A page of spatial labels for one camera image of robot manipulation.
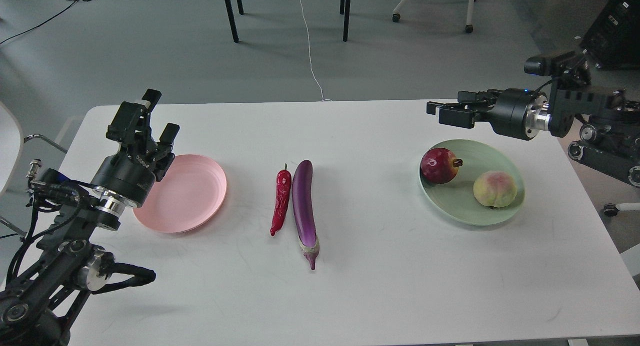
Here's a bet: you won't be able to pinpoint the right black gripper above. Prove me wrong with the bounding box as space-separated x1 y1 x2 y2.
426 88 551 141

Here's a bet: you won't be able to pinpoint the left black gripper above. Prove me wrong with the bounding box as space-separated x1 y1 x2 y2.
90 89 180 231

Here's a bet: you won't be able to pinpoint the red pomegranate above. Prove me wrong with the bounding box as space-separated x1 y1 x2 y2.
419 147 464 184

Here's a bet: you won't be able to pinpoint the green pink peach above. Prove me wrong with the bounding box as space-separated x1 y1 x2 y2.
472 170 518 209

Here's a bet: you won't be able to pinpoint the purple eggplant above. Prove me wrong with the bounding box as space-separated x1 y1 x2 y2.
291 160 320 271

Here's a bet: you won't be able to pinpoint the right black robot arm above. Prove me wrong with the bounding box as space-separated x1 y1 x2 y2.
426 50 640 187

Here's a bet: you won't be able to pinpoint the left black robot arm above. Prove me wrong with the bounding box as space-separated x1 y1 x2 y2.
0 89 179 346

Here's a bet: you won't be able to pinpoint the pink plate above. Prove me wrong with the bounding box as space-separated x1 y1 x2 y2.
133 154 227 234

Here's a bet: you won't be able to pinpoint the green plate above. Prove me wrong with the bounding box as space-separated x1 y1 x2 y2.
418 139 525 226

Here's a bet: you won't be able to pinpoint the white rolling chair base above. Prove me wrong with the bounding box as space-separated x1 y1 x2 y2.
390 0 477 34

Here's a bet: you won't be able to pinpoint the white chair left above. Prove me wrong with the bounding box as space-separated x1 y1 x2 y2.
0 103 68 238

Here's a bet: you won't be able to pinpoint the red chili pepper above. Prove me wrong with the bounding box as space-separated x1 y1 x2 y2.
269 164 293 237

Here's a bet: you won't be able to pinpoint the black table legs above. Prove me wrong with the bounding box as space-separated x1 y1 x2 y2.
220 0 352 44

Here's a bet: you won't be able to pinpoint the black equipment case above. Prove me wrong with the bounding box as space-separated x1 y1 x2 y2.
580 0 640 70

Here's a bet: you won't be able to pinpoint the caster wheel right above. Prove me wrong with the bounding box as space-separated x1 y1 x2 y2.
602 202 640 217

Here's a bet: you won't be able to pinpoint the white cable on floor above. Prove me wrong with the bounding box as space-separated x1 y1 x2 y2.
291 0 332 102

